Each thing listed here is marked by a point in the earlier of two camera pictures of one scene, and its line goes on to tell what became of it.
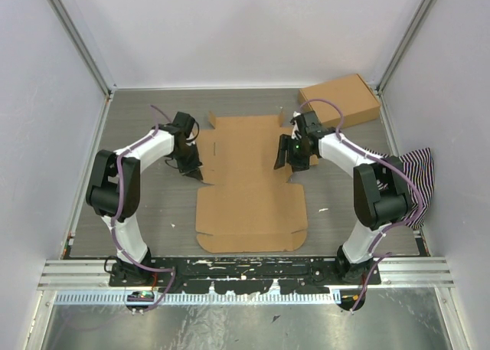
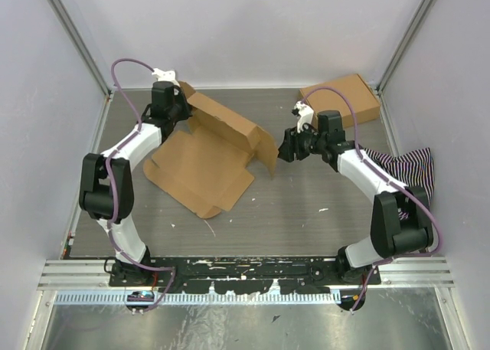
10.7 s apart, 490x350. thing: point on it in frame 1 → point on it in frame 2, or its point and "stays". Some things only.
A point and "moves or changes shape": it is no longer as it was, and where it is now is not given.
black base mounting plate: [244, 276] stays
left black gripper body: [190, 155] → [180, 111]
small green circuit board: [141, 296] stays
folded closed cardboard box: [354, 97] stays
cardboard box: [247, 206] moves or changes shape
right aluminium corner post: [426, 1] stays
